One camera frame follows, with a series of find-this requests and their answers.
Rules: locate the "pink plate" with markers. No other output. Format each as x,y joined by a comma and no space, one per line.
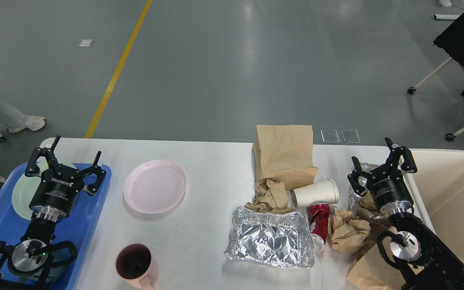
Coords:
155,186

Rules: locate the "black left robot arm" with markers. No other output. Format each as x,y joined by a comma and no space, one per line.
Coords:
27,264

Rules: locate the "blue plastic tray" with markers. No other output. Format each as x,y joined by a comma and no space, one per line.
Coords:
77,228

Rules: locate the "beige plastic bin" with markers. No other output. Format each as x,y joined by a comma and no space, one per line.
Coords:
439,182

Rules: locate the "small crumpled foil sheet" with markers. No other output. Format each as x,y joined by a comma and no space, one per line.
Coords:
373,218

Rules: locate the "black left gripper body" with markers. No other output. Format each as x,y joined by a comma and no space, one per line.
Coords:
56,194

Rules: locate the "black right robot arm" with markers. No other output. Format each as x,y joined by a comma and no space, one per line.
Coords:
424,261

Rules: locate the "crumpled brown paper middle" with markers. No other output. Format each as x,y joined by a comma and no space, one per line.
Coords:
347,232

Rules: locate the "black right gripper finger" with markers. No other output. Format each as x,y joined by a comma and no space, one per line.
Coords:
400,160
354,178

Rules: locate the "green plate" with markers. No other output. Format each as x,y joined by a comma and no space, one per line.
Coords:
23,192

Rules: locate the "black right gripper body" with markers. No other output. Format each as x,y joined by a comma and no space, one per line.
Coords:
389,192

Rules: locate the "clear floor plate right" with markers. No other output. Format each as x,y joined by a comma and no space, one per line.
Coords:
350,136

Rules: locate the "flat brown paper bag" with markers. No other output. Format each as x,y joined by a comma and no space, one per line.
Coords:
369,271

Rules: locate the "crumpled brown paper on foil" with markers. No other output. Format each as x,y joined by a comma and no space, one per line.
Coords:
368,203

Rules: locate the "pink mug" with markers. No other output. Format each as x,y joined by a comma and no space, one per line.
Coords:
136,265

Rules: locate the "upright brown paper bag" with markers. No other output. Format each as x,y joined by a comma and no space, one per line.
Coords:
284,154

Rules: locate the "crushed red soda can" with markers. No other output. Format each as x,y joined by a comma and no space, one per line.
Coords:
318,214

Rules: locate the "clear floor plate left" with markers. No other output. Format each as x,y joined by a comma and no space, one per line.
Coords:
330,136

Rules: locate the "crumpled brown paper left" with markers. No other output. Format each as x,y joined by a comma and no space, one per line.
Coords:
271,197

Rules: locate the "large crumpled foil sheet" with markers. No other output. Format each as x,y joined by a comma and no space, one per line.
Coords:
273,239

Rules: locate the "clear floor plate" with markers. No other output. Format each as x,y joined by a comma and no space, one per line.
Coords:
350,136
330,136

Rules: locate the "white paper cup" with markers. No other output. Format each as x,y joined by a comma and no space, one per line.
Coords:
325,191

